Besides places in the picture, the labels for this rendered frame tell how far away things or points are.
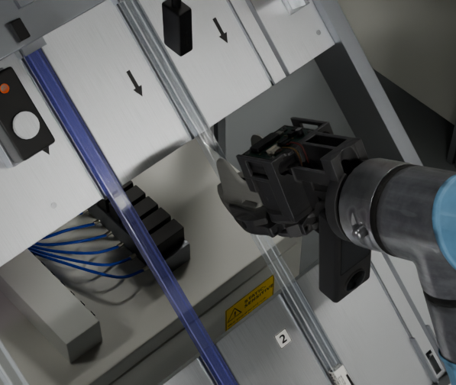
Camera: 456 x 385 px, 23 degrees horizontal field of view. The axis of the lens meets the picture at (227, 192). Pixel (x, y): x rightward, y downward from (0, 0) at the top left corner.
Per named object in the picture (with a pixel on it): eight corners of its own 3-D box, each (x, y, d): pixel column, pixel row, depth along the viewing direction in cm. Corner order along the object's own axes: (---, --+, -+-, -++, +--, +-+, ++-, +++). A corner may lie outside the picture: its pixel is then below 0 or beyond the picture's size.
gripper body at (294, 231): (290, 114, 101) (380, 126, 92) (321, 193, 105) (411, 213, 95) (228, 156, 98) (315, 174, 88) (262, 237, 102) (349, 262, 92)
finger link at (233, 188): (204, 144, 108) (264, 152, 100) (226, 195, 110) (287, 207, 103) (180, 161, 106) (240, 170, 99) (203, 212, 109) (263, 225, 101)
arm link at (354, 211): (448, 224, 92) (381, 279, 88) (409, 215, 95) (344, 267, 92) (422, 146, 89) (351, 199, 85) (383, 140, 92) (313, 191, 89)
